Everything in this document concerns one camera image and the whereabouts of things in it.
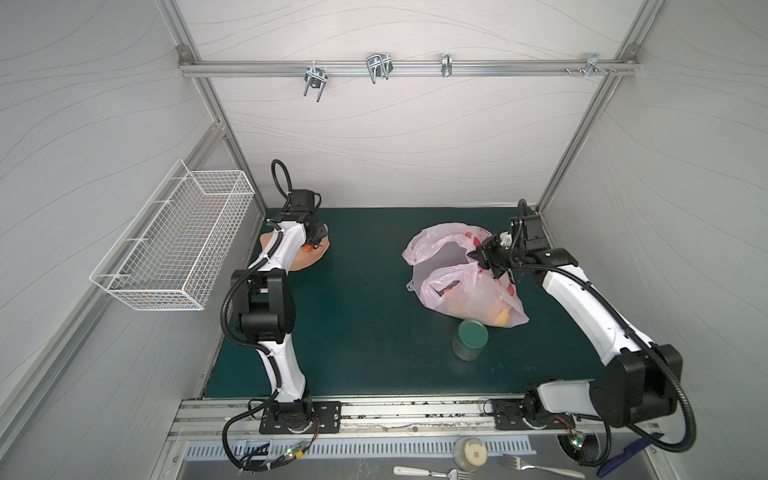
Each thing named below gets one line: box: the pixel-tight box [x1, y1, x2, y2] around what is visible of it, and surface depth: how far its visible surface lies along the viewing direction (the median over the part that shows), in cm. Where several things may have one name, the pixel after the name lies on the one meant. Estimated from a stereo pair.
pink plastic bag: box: [402, 222, 530, 328], surface depth 83 cm
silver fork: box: [499, 456, 586, 479], surface depth 69 cm
